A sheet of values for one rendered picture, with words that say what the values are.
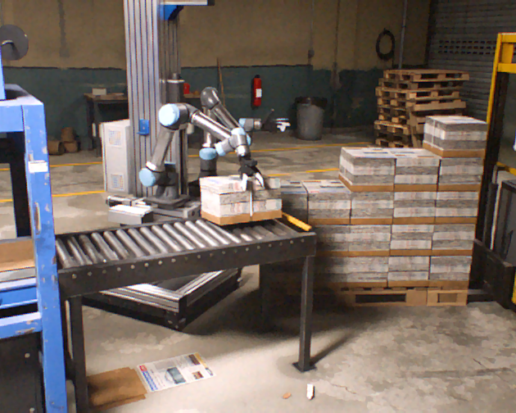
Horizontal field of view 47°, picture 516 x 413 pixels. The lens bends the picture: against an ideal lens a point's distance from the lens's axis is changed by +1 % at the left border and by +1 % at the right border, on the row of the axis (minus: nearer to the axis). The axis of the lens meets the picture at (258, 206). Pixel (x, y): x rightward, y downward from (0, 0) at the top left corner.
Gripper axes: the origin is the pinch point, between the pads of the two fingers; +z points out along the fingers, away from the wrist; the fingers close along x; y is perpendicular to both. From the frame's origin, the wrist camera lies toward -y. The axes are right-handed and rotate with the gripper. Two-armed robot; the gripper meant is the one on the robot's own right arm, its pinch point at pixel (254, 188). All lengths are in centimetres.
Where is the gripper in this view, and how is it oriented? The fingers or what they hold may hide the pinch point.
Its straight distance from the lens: 314.5
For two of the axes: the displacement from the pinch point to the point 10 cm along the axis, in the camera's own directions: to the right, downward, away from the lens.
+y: -3.6, 3.2, 8.7
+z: 2.4, 9.4, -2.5
